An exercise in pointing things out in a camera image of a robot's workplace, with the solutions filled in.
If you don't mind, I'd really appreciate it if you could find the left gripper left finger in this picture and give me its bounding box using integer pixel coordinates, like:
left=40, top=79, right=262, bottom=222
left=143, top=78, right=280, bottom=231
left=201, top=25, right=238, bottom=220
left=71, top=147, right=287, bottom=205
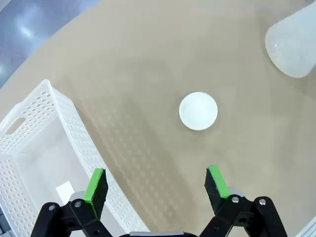
left=31, top=167, right=112, bottom=237

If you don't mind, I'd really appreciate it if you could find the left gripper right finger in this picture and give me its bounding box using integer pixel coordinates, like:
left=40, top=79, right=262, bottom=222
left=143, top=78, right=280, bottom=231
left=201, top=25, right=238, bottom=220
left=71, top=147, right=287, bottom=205
left=199, top=164, right=288, bottom=237

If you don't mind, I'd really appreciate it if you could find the white round cap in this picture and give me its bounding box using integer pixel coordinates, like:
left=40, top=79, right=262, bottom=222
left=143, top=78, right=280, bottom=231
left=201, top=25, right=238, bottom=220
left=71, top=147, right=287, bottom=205
left=179, top=91, right=219, bottom=131

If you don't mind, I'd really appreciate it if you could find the white paper label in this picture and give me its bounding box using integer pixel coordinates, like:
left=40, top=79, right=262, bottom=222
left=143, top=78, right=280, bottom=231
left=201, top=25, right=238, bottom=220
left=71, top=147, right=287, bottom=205
left=55, top=181, right=76, bottom=201

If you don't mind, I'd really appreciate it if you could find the white perforated plastic basket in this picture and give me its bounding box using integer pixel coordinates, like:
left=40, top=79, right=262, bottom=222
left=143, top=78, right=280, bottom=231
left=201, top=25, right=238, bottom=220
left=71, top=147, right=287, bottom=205
left=0, top=79, right=150, bottom=237

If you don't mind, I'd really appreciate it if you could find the translucent conical flask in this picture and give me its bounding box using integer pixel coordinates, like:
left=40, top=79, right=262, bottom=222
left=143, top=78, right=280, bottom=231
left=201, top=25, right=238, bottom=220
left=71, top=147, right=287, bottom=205
left=265, top=0, right=316, bottom=79

